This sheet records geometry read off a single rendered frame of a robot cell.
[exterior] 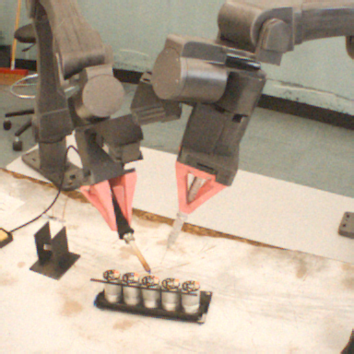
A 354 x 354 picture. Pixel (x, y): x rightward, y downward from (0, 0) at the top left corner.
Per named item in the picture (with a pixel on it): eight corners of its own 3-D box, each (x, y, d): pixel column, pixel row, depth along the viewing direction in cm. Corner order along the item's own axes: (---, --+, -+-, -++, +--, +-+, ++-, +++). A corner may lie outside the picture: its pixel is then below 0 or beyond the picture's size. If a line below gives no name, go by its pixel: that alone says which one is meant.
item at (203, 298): (96, 311, 84) (95, 305, 84) (109, 283, 90) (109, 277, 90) (204, 327, 81) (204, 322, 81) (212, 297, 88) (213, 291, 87)
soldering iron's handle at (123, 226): (133, 237, 87) (95, 172, 93) (135, 228, 85) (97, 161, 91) (118, 242, 86) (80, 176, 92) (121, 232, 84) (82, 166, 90)
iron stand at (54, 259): (76, 280, 96) (87, 224, 97) (51, 280, 88) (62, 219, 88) (47, 270, 98) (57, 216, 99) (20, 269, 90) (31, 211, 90)
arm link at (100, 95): (141, 110, 78) (126, 27, 77) (77, 122, 75) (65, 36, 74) (118, 121, 88) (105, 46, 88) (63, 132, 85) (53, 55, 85)
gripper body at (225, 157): (176, 165, 67) (200, 108, 64) (186, 127, 76) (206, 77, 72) (231, 186, 68) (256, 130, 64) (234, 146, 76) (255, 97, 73)
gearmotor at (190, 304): (182, 305, 84) (183, 278, 82) (200, 307, 84) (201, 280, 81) (180, 316, 82) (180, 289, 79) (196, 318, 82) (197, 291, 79)
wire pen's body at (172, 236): (176, 245, 78) (207, 176, 72) (164, 241, 78) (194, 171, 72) (177, 239, 79) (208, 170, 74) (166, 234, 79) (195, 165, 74)
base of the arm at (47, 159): (63, 156, 110) (92, 144, 114) (17, 126, 123) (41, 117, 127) (66, 193, 114) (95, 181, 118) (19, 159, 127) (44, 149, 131)
